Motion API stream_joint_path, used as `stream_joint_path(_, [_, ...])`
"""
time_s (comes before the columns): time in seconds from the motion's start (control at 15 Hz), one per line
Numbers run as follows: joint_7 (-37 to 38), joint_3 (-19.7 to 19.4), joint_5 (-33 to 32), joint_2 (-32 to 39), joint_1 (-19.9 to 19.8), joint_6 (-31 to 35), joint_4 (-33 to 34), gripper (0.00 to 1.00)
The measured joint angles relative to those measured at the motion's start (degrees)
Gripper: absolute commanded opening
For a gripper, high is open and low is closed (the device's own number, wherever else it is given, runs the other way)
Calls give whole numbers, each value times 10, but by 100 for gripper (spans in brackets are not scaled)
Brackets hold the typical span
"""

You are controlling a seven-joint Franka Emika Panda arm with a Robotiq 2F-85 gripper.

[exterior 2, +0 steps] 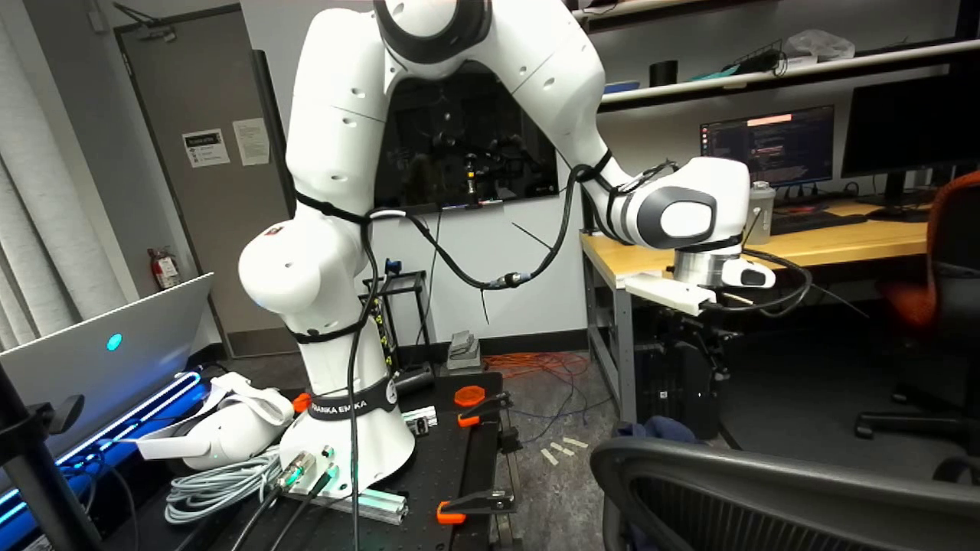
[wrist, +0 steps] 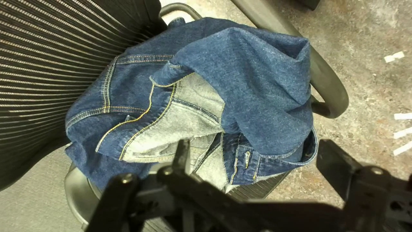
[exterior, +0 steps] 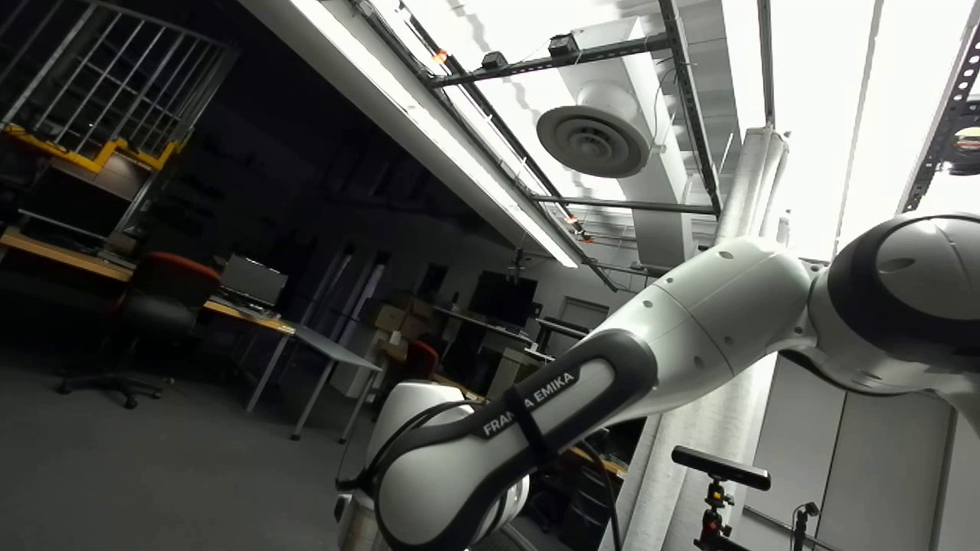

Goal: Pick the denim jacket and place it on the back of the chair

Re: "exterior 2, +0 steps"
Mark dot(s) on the black keyboard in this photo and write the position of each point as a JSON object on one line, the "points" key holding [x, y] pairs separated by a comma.
{"points": [[817, 217]]}

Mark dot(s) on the black metal cart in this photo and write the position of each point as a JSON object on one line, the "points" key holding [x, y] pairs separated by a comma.
{"points": [[404, 291]]}

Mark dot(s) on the blue metal frame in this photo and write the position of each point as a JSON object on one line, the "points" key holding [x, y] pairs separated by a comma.
{"points": [[94, 455]]}

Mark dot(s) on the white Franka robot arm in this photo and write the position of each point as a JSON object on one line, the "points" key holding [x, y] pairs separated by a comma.
{"points": [[338, 123]]}

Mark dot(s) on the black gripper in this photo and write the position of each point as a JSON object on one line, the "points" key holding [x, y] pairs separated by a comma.
{"points": [[703, 332]]}

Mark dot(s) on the large dark monitor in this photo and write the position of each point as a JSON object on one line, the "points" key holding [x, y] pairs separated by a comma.
{"points": [[905, 123]]}

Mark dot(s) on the white paper sign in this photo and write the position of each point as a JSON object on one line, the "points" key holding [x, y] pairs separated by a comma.
{"points": [[206, 148], [252, 141]]}

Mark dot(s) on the orange black clamp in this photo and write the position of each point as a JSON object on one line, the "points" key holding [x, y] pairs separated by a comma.
{"points": [[471, 399], [455, 510]]}

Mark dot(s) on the orange black office chair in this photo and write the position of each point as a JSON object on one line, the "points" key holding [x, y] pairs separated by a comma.
{"points": [[955, 254]]}

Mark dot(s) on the small black box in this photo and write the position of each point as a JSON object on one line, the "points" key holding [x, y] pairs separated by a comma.
{"points": [[662, 75]]}

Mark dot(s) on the small grey box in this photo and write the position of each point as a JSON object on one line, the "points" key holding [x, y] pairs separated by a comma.
{"points": [[463, 352]]}

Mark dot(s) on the black mesh office chair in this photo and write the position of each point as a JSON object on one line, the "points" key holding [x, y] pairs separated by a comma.
{"points": [[777, 499]]}

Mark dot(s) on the metal plate with green connectors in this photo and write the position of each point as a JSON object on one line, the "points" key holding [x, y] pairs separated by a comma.
{"points": [[338, 492]]}

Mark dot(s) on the black computer tower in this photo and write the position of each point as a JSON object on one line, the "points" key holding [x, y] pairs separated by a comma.
{"points": [[653, 393]]}

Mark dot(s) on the silver laptop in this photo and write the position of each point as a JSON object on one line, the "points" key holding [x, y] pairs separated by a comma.
{"points": [[103, 357]]}

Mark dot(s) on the monitor showing code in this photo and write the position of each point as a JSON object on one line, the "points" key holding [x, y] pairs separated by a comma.
{"points": [[785, 141]]}

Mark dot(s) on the red fire extinguisher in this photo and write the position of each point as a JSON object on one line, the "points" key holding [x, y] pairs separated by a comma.
{"points": [[163, 267]]}

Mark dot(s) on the white wall shelf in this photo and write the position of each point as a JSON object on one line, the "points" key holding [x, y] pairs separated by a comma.
{"points": [[817, 62]]}

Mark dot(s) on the grey door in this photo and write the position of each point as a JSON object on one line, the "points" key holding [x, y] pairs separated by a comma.
{"points": [[203, 224]]}

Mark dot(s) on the clear plastic bag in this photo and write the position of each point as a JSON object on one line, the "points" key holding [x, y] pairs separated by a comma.
{"points": [[817, 49]]}

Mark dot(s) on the black wall screen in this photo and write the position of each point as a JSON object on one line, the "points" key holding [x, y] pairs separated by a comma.
{"points": [[461, 141]]}

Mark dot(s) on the wooden top desk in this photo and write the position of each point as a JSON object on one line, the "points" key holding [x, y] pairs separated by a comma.
{"points": [[846, 243]]}

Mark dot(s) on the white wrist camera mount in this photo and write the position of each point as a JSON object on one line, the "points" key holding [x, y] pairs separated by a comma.
{"points": [[668, 295]]}

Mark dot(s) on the white plastic controller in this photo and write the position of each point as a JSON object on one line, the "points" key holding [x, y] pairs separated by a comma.
{"points": [[235, 418]]}

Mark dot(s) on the black tripod stand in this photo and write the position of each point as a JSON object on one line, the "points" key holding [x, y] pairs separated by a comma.
{"points": [[40, 479]]}

